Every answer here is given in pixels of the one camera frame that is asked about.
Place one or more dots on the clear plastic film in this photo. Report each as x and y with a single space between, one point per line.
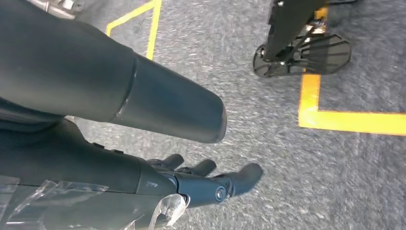
47 206

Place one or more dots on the robot black foot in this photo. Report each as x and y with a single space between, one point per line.
330 54

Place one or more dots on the silver metal frame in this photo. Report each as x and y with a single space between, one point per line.
60 6

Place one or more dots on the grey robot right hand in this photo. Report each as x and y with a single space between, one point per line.
79 70

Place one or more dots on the robot black leg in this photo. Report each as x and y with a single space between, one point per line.
288 25

